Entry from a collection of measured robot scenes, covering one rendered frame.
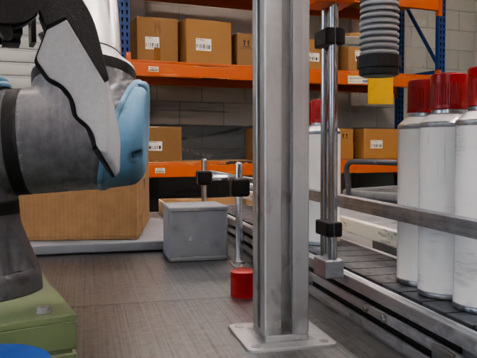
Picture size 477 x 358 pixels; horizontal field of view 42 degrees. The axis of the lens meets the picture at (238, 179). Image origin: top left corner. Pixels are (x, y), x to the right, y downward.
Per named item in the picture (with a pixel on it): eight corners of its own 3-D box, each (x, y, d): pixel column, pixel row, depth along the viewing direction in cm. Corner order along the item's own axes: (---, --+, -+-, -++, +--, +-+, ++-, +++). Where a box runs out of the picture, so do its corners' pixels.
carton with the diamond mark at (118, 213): (138, 239, 113) (136, 90, 111) (3, 241, 111) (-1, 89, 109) (149, 220, 143) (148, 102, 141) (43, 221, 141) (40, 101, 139)
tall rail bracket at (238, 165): (276, 265, 99) (276, 161, 98) (232, 267, 97) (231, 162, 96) (270, 261, 102) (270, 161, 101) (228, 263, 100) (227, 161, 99)
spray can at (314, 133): (346, 245, 87) (347, 98, 86) (311, 246, 85) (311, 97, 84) (331, 240, 92) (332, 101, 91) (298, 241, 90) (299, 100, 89)
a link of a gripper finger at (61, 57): (135, 147, 42) (50, 31, 40) (158, 147, 37) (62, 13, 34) (98, 175, 41) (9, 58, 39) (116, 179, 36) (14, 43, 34)
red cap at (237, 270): (261, 294, 79) (261, 268, 79) (248, 300, 76) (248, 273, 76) (238, 290, 81) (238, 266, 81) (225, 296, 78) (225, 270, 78)
